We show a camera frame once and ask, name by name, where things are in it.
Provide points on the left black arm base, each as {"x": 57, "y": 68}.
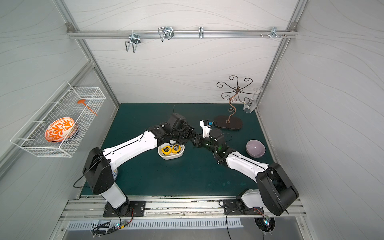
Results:
{"x": 127, "y": 209}

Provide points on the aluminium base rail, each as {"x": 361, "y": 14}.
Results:
{"x": 151, "y": 207}

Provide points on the metal bracket hook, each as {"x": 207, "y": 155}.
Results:
{"x": 273, "y": 34}

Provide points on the lilac bowl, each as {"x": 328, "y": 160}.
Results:
{"x": 255, "y": 148}

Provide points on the double prong metal hook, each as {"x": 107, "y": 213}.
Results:
{"x": 133, "y": 42}

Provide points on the brown metal jewelry stand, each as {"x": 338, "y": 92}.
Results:
{"x": 231, "y": 122}

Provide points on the blue yellow patterned plate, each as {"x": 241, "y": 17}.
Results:
{"x": 115, "y": 174}

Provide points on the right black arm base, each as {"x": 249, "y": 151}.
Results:
{"x": 234, "y": 207}

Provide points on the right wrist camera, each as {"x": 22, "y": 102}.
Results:
{"x": 206, "y": 127}

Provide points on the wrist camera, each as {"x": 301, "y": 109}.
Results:
{"x": 176, "y": 121}
{"x": 206, "y": 127}

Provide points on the black yellow tape measure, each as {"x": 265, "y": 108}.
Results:
{"x": 176, "y": 149}

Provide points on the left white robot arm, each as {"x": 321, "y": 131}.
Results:
{"x": 100, "y": 164}

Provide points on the white vent grille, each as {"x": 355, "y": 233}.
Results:
{"x": 159, "y": 224}

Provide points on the clear glass cup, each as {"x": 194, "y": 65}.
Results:
{"x": 250, "y": 102}

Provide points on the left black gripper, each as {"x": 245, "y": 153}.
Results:
{"x": 186, "y": 132}

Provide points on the white storage box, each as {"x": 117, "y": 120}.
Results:
{"x": 171, "y": 156}

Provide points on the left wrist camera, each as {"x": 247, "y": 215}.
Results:
{"x": 176, "y": 121}

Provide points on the curved metal hook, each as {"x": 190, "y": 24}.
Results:
{"x": 166, "y": 33}

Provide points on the white wire basket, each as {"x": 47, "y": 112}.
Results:
{"x": 62, "y": 103}

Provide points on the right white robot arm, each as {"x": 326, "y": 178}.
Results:
{"x": 275, "y": 191}

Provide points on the orange patterned plate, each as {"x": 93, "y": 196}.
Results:
{"x": 60, "y": 130}

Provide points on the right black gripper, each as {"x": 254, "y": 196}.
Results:
{"x": 202, "y": 141}

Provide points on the small metal hook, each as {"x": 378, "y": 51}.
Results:
{"x": 201, "y": 32}

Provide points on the aluminium cross rail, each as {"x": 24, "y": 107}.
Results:
{"x": 188, "y": 34}

